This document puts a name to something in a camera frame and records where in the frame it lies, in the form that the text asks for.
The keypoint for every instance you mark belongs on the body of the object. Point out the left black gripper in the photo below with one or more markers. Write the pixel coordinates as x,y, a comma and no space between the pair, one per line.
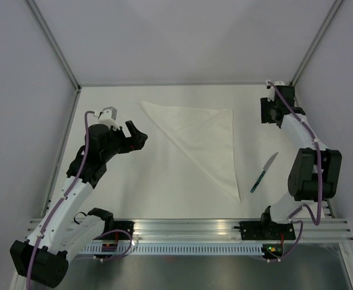
134,142

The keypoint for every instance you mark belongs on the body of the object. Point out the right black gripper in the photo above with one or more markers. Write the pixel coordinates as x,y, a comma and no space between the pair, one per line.
265,103

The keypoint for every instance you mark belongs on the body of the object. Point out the teal handled knife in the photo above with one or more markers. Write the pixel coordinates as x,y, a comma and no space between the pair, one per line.
264,171

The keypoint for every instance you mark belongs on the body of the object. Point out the white cloth napkin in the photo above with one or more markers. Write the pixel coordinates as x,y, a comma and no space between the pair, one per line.
205,136

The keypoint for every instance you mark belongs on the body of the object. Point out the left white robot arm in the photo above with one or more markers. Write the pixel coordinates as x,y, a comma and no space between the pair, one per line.
45,255

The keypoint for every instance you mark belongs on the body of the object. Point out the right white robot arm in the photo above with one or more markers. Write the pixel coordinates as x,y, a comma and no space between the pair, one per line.
314,175

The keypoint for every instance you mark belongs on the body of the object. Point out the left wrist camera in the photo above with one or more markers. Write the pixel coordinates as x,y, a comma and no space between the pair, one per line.
107,117

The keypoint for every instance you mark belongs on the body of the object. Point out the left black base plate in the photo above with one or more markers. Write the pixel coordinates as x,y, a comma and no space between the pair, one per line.
127,226

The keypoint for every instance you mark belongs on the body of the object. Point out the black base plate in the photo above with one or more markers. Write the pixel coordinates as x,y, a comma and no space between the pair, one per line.
255,230
127,226

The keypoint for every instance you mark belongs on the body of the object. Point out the left aluminium frame post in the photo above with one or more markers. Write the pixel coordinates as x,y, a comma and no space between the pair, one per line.
52,42

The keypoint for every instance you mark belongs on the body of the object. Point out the aluminium frame post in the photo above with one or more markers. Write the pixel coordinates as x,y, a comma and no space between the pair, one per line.
317,39
52,42

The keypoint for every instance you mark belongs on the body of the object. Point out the aluminium front rail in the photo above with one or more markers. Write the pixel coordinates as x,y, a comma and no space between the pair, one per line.
329,230

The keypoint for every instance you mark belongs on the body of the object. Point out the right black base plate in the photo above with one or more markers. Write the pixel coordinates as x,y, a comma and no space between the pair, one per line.
255,230

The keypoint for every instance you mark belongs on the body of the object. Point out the white slotted cable duct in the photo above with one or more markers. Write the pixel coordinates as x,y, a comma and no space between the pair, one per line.
174,249

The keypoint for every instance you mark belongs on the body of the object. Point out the right aluminium frame post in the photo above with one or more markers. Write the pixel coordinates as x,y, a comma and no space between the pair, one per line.
317,39

